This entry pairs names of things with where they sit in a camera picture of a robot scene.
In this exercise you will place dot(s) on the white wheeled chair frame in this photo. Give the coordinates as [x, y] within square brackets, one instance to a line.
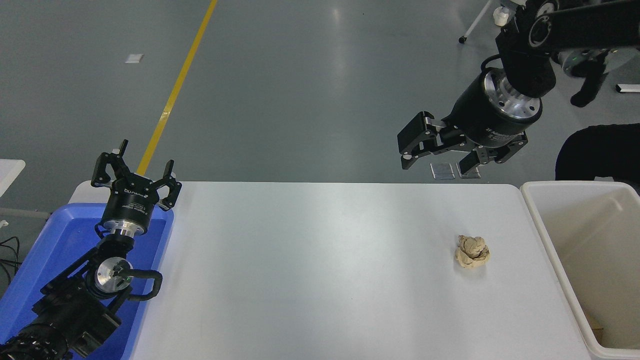
[462, 39]

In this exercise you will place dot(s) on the large pale plastic bin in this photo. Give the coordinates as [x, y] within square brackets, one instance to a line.
[600, 240]

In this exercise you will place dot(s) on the white side table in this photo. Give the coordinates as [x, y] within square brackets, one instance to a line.
[9, 172]

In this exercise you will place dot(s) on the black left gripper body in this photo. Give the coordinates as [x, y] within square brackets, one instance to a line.
[129, 205]

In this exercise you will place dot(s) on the silver floor plate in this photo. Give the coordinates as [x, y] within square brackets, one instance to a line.
[475, 174]
[443, 171]

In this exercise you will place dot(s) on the tan paper ball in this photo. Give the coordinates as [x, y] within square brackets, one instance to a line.
[472, 252]

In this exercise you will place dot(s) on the person's foot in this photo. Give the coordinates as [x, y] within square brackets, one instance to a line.
[501, 16]

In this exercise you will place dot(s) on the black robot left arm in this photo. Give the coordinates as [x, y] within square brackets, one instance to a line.
[75, 310]

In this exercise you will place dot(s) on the blue plastic tray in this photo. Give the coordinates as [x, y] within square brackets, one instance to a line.
[60, 240]

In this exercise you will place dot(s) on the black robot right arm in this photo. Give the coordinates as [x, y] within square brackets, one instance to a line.
[590, 25]

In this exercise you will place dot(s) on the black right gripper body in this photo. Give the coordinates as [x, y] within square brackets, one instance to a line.
[480, 117]

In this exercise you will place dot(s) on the small white floor tag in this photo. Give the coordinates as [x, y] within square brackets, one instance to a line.
[134, 58]

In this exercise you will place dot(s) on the white bar on floor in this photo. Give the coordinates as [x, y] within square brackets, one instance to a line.
[629, 88]

